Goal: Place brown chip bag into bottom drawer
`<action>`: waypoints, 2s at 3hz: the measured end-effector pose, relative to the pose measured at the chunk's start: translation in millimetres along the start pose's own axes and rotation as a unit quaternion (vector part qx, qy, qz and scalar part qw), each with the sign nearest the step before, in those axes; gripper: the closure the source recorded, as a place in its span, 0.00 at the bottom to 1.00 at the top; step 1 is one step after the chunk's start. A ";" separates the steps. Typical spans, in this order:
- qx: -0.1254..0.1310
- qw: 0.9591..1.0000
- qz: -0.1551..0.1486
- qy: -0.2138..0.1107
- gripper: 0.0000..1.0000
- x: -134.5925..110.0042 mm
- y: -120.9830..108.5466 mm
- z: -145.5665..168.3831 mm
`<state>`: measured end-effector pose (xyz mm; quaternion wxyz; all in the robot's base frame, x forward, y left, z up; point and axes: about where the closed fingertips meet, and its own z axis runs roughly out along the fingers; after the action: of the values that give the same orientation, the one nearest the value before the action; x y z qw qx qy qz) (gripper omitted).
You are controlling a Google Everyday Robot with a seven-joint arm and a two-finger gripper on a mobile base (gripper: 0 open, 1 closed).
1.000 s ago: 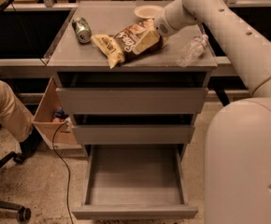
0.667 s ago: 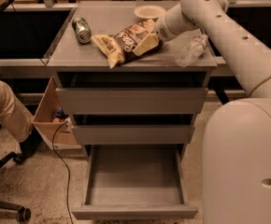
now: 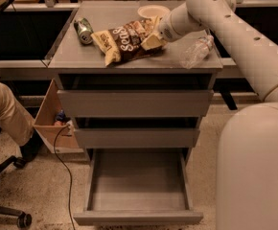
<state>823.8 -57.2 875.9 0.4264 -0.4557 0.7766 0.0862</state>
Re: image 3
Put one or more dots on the white paper bowl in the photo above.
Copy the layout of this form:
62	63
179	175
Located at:
150	11

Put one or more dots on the grey open bottom drawer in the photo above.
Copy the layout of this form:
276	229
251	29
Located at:
138	187

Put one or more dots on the black shoe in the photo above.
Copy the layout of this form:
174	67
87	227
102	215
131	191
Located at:
30	150

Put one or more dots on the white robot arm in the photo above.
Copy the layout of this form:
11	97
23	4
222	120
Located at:
247	161

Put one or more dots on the green soda can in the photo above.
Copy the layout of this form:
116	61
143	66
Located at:
84	30

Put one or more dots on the brown and yellow chip bag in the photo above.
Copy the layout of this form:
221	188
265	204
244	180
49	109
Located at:
123	43

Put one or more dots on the grey top drawer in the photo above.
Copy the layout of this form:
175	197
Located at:
136	95

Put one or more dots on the grey middle drawer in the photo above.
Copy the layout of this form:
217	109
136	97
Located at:
128	133

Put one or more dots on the person leg in beige trousers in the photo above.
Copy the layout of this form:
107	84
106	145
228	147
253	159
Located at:
14	118

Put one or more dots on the grey drawer cabinet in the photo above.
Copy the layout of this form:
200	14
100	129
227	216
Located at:
72	58

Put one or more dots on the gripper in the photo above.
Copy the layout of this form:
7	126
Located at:
166	30

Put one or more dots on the clear plastic water bottle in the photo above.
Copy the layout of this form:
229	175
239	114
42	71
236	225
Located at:
197	52

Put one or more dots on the cardboard box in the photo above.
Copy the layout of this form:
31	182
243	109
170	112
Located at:
57	138

